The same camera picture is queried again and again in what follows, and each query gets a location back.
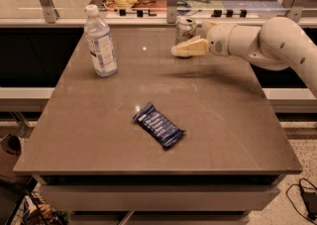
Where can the clear plastic water bottle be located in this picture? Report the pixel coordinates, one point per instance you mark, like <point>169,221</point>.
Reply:
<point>100,44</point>

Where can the middle metal glass railing post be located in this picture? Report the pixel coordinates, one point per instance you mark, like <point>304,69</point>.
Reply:
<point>171,11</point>

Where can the blue snack bar wrapper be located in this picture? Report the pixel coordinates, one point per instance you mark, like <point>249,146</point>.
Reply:
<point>158,126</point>

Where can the white green 7up can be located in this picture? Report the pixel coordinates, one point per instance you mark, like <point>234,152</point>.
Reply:
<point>185,29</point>

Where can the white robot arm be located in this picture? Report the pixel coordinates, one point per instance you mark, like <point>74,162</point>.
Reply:
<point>276,45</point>

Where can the wire basket with items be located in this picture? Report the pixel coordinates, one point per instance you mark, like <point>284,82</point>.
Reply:
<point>34,210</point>

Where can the black power adapter with cable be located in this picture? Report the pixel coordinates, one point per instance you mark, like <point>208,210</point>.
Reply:
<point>308,193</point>

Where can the left metal glass railing post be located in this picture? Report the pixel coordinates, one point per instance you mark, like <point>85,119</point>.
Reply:
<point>50,12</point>

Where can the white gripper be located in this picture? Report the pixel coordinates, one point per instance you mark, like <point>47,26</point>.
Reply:
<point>218,39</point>

